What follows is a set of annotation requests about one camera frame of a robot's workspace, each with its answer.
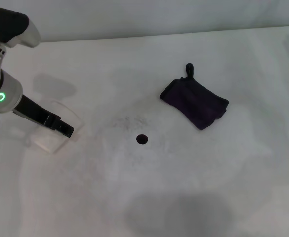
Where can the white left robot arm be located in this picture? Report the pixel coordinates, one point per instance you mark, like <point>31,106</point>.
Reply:
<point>1,84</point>

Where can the dark purple rag with loop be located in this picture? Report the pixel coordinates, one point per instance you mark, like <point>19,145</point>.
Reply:
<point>196,103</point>

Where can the white paper cup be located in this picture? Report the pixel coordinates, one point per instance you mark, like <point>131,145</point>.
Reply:
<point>48,142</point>

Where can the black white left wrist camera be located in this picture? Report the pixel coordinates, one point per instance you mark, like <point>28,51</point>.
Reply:
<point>6,24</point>

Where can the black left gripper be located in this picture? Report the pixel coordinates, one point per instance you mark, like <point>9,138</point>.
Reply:
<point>33,111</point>

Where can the black water stain spot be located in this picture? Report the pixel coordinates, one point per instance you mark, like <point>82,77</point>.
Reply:
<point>142,139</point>

